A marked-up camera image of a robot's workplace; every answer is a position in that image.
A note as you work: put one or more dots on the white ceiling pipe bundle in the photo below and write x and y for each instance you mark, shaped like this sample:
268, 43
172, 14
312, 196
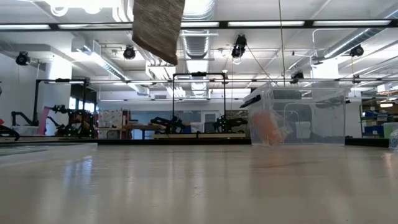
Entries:
122, 9

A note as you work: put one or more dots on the orange elastic bandage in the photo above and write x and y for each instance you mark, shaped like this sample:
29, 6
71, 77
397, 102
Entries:
264, 127

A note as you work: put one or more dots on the clear plastic storage box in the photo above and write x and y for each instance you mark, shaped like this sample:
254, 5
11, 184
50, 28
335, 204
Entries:
311, 130

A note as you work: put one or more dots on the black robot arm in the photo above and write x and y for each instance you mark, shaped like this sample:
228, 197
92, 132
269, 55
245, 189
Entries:
21, 116
168, 123

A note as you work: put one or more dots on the pale translucent bin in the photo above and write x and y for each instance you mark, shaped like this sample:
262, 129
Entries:
390, 128

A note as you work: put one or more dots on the overhead black light bar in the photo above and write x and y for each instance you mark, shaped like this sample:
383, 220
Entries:
93, 26

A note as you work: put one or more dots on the storage shelf with blue bins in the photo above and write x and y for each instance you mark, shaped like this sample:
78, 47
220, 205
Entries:
373, 130

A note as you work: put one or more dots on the brown wooden table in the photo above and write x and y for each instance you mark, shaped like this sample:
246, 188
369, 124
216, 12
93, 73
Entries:
143, 127

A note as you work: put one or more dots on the black ceiling spotlight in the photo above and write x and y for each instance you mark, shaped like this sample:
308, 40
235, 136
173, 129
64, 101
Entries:
22, 59
240, 43
357, 51
129, 53
297, 75

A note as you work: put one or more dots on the red plastic object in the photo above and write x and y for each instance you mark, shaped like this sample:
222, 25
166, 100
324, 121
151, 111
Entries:
1, 121

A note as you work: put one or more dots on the black aluminium table frame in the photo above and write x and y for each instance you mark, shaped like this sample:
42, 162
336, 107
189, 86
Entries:
155, 142

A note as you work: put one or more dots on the grey round ceiling duct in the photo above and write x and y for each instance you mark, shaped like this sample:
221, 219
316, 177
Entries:
373, 31

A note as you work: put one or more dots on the brown cloth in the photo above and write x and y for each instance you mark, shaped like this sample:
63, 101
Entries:
158, 31

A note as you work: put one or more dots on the black robot station frame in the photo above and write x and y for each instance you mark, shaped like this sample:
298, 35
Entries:
35, 102
199, 74

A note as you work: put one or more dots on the ribbed silver air duct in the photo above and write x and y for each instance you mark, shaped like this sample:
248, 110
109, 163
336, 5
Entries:
199, 46

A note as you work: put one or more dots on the pink cloth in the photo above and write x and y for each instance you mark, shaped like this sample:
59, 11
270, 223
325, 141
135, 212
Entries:
43, 119

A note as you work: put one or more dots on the white patterned panel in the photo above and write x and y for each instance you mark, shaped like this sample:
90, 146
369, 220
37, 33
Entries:
110, 118

